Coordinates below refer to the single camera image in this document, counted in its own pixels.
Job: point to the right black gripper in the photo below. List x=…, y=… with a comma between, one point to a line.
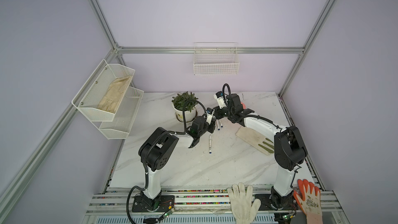
x=216, y=113

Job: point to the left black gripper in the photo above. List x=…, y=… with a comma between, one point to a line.
x=211, y=126

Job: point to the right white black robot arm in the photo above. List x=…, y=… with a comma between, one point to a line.
x=289, y=148

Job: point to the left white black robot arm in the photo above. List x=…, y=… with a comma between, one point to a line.
x=158, y=148

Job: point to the pink plastic watering can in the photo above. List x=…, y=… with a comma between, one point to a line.
x=243, y=105

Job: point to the green potted plant white pot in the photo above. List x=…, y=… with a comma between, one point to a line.
x=185, y=104

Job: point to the white knit glove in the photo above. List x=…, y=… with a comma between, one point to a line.
x=244, y=207

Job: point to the beige cloth in shelf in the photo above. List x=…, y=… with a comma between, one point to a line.
x=114, y=94

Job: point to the white mesh two-tier shelf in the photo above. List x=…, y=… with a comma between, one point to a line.
x=113, y=126

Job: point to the orange white work glove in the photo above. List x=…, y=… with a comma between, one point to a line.
x=309, y=201

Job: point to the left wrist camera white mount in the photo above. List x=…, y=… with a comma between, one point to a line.
x=210, y=115

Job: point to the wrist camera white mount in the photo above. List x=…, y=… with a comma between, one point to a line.
x=210, y=115
x=219, y=97

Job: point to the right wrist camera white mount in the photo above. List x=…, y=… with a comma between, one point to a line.
x=219, y=97

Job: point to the white wire wall basket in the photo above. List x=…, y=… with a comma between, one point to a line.
x=212, y=58

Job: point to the aluminium frame corner post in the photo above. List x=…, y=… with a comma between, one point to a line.
x=321, y=20

